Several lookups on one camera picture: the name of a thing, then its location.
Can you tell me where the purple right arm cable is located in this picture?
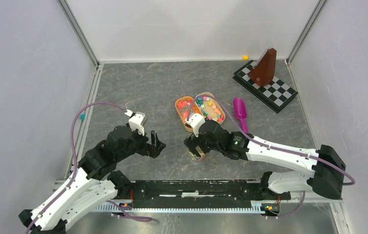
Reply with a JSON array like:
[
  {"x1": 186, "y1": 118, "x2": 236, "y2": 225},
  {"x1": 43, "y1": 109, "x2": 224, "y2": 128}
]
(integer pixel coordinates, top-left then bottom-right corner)
[{"x1": 187, "y1": 94, "x2": 356, "y2": 219}]

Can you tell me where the gold tin of gummy candies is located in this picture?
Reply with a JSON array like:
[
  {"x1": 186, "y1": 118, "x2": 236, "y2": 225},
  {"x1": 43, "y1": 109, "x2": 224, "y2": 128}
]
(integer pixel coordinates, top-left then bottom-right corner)
[{"x1": 175, "y1": 96, "x2": 193, "y2": 132}]

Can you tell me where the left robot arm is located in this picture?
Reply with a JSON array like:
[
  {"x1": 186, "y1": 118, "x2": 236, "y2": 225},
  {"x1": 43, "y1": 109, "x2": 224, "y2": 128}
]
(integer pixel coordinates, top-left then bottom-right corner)
[{"x1": 19, "y1": 125, "x2": 166, "y2": 234}]

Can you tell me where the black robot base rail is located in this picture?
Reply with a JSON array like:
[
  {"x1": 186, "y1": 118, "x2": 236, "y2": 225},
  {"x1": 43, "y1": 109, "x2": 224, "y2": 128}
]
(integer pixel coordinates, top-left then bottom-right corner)
[{"x1": 116, "y1": 179, "x2": 291, "y2": 209}]

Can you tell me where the gold tin of star candies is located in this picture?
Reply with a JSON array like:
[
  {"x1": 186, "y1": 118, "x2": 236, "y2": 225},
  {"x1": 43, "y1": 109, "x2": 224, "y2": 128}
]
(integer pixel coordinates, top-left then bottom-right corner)
[{"x1": 195, "y1": 92, "x2": 226, "y2": 124}]

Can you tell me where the clear plastic round jar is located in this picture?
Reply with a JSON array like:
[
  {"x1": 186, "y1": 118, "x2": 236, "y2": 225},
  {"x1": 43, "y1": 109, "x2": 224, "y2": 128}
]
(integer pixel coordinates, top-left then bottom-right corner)
[{"x1": 188, "y1": 152, "x2": 205, "y2": 161}]

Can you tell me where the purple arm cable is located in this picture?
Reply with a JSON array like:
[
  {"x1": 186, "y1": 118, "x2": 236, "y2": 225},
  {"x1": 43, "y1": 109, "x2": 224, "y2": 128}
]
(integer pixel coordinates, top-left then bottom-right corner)
[
  {"x1": 24, "y1": 101, "x2": 135, "y2": 234},
  {"x1": 187, "y1": 94, "x2": 356, "y2": 219}
]

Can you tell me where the gold round jar lid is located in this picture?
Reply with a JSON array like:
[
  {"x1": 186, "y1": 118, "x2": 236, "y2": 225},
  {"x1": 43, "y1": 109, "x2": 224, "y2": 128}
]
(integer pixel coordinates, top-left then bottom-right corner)
[{"x1": 194, "y1": 146, "x2": 206, "y2": 157}]

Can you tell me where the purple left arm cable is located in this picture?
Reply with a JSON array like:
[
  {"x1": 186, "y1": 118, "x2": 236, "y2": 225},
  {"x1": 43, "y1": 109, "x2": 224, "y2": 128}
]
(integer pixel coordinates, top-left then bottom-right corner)
[{"x1": 24, "y1": 101, "x2": 135, "y2": 234}]

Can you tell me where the brown wooden metronome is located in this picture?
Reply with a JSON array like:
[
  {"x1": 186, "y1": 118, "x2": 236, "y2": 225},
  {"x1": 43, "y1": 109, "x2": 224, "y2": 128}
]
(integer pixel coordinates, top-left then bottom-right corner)
[{"x1": 248, "y1": 48, "x2": 277, "y2": 87}]

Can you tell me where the magenta plastic scoop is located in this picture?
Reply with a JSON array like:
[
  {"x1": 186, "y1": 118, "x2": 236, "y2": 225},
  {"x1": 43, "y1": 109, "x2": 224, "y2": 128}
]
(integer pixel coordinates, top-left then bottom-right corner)
[{"x1": 233, "y1": 97, "x2": 249, "y2": 133}]

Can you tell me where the black white chessboard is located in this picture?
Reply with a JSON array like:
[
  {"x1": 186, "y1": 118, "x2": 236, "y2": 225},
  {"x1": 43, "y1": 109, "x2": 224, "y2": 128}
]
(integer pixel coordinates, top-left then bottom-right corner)
[{"x1": 233, "y1": 60, "x2": 298, "y2": 113}]

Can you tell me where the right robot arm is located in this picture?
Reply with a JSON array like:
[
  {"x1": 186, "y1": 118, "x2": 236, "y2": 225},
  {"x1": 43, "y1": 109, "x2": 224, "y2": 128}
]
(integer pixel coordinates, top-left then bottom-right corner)
[{"x1": 184, "y1": 120, "x2": 354, "y2": 200}]

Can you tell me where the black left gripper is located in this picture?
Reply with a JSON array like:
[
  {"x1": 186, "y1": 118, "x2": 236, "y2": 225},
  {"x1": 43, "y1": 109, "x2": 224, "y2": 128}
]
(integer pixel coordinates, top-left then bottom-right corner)
[{"x1": 116, "y1": 125, "x2": 166, "y2": 161}]

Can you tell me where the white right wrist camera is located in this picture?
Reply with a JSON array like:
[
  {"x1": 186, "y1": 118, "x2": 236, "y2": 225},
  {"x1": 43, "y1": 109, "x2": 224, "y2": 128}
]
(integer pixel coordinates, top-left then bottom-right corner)
[{"x1": 185, "y1": 113, "x2": 205, "y2": 137}]

